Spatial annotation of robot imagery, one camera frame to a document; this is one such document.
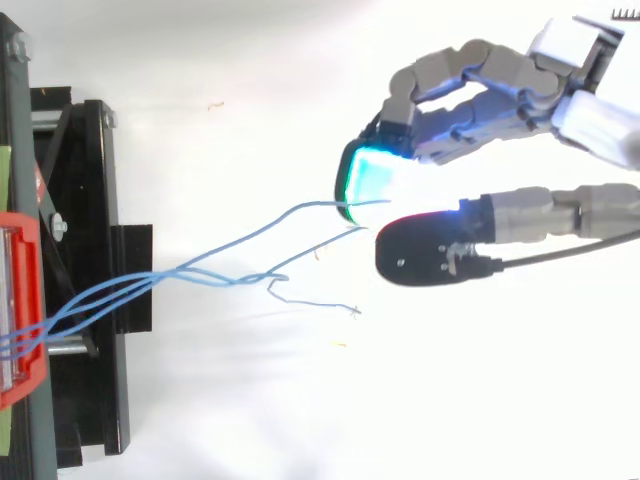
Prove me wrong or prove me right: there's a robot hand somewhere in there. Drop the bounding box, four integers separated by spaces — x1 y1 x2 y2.
333 7 640 289

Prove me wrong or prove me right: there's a black stand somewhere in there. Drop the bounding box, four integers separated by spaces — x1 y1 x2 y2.
0 12 154 480

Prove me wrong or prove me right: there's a red bin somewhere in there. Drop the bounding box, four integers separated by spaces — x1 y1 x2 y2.
0 210 50 412

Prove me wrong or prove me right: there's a thin black cable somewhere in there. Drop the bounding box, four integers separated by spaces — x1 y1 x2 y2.
477 230 640 275

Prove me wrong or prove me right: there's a blue cable bundle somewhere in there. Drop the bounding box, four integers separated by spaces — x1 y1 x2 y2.
0 198 393 362

